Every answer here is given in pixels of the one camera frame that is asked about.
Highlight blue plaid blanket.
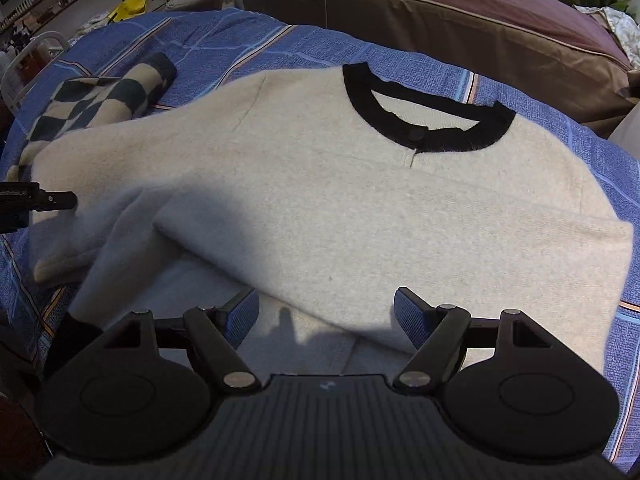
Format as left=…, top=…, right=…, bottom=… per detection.
left=0, top=7, right=640, bottom=473

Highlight floral cloth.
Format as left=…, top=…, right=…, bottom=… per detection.
left=574, top=4, right=640, bottom=72

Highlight checkered folded cloth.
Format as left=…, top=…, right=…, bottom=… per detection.
left=5, top=51, right=179, bottom=183

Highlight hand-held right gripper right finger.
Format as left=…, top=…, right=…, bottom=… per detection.
left=392, top=287, right=552, bottom=392

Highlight cream sweater with black trim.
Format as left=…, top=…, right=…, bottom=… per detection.
left=30, top=62, right=635, bottom=386

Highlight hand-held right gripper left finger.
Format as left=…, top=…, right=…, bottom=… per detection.
left=102, top=287, right=264, bottom=395

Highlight metal bed rail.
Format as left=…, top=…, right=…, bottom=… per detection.
left=0, top=30, right=72, bottom=117

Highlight yellow object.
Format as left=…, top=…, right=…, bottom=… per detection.
left=107, top=0, right=149, bottom=24

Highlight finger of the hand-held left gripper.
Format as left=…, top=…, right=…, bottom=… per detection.
left=0, top=182, right=79, bottom=234

